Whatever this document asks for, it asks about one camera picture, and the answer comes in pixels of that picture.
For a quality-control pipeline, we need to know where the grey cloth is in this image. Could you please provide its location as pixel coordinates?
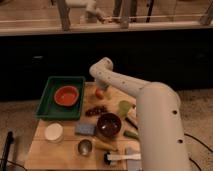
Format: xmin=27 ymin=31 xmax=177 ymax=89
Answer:
xmin=125 ymin=147 xmax=142 ymax=171

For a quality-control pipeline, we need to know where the dark red bowl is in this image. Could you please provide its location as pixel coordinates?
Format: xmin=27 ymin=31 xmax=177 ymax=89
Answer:
xmin=97 ymin=113 xmax=122 ymax=138

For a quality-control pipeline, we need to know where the green cup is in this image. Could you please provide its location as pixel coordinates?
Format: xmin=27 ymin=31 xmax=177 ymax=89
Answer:
xmin=118 ymin=100 xmax=132 ymax=116

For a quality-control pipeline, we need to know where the black pole stand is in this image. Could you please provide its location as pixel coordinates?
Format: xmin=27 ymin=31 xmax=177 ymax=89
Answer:
xmin=0 ymin=131 xmax=14 ymax=171

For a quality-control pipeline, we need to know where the white paper cup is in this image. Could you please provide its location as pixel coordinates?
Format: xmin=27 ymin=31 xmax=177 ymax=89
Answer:
xmin=44 ymin=123 xmax=63 ymax=142

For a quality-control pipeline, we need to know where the green plastic tray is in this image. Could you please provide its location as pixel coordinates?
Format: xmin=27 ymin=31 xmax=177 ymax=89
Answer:
xmin=36 ymin=76 xmax=85 ymax=120

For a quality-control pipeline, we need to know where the small metal cup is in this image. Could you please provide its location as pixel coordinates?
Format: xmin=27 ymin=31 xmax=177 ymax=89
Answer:
xmin=78 ymin=139 xmax=92 ymax=156

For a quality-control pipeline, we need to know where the black floor cable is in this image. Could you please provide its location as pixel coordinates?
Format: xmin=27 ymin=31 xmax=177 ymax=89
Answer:
xmin=184 ymin=132 xmax=213 ymax=171

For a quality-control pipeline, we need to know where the blue sponge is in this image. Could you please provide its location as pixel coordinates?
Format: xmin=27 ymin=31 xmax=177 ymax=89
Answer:
xmin=75 ymin=123 xmax=95 ymax=136

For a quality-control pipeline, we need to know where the white handled brush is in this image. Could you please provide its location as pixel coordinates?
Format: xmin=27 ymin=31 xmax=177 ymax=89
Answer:
xmin=104 ymin=152 xmax=141 ymax=165

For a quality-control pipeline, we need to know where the orange bowl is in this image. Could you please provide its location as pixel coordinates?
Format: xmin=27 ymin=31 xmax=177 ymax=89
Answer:
xmin=54 ymin=85 xmax=79 ymax=107

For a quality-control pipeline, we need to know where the orange apple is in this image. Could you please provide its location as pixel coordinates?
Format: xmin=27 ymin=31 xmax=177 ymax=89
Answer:
xmin=95 ymin=89 xmax=104 ymax=99

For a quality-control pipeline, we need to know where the bunch of dark grapes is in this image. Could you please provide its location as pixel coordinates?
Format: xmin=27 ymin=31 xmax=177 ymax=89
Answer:
xmin=85 ymin=106 xmax=108 ymax=117

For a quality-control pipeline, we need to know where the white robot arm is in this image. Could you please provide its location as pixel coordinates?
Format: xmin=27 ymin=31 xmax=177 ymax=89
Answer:
xmin=89 ymin=57 xmax=191 ymax=171

